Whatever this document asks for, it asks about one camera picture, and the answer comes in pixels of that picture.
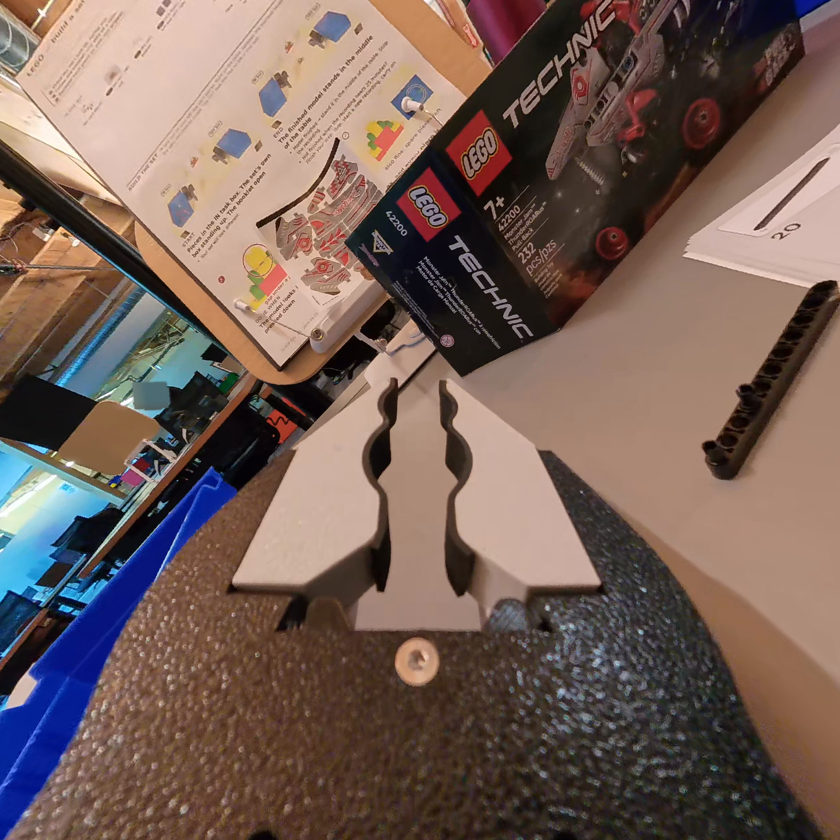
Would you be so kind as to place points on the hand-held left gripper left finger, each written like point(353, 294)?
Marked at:
point(308, 512)

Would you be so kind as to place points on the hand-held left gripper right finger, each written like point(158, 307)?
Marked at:
point(518, 518)

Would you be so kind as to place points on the black holed toy beam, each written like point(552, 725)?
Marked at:
point(768, 387)

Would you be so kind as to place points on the white board stand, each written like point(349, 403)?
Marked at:
point(341, 328)

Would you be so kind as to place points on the beige board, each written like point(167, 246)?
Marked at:
point(108, 436)

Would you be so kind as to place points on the blue plastic bin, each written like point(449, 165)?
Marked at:
point(98, 623)

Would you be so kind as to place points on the black monitor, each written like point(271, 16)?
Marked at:
point(39, 413)

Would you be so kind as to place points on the black toy set box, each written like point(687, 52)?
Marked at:
point(558, 229)

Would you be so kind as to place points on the red grey sticker sheet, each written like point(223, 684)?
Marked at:
point(315, 216)

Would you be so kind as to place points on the black metal pole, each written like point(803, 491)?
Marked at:
point(98, 229)

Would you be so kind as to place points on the white instruction booklet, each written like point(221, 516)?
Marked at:
point(754, 216)

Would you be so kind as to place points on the printed instruction sheet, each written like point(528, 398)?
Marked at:
point(197, 98)

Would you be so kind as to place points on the wooden display board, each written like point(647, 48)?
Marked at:
point(459, 72)

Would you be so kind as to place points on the purple cylinder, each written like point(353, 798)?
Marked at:
point(505, 26)

